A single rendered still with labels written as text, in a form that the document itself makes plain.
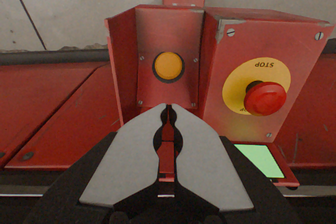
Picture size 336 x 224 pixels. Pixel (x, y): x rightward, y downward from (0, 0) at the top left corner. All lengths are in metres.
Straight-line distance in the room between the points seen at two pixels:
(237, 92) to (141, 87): 0.13
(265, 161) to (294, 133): 0.19
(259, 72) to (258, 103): 0.04
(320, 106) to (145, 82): 0.44
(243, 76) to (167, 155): 0.13
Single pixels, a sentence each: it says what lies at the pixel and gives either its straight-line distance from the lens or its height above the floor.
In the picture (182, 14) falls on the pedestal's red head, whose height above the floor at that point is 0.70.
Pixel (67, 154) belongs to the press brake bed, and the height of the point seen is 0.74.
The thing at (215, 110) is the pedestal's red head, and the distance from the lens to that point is 0.21.
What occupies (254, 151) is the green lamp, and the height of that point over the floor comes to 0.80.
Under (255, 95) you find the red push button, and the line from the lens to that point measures 0.18.
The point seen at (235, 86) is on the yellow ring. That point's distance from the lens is 0.20.
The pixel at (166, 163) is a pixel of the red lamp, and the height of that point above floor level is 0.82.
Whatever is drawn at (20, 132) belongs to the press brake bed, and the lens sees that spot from 0.51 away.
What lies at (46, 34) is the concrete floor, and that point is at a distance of 1.19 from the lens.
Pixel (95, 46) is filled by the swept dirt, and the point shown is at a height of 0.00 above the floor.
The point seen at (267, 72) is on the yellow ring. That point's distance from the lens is 0.20.
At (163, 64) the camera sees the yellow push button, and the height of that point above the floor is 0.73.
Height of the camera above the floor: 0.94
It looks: 57 degrees down
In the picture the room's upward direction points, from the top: 177 degrees counter-clockwise
